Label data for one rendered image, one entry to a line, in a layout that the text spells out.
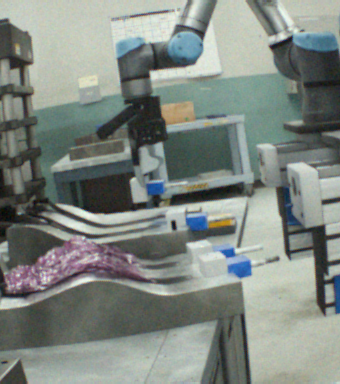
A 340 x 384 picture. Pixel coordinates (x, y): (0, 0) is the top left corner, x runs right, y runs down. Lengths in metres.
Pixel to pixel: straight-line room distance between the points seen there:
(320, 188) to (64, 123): 6.77
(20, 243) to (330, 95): 0.79
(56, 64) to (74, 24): 0.53
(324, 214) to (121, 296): 0.35
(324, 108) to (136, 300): 0.76
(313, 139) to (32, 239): 0.68
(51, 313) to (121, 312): 0.11
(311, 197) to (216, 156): 6.72
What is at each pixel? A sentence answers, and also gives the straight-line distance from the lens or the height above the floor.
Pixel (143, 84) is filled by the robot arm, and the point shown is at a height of 1.18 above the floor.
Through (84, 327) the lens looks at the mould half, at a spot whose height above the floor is 0.82.
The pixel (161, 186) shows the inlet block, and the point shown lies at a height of 0.93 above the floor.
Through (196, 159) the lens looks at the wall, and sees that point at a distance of 7.78.
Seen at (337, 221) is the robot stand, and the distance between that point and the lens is 1.11.
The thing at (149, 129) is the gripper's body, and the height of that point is 1.07.
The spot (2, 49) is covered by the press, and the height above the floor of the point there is 1.79.
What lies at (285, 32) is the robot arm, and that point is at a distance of 1.74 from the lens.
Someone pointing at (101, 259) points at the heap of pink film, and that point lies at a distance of 1.07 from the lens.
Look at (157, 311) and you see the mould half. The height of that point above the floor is 0.83.
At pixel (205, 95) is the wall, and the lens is 7.77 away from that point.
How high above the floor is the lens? 1.13
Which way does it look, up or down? 8 degrees down
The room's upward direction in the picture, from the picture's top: 9 degrees counter-clockwise
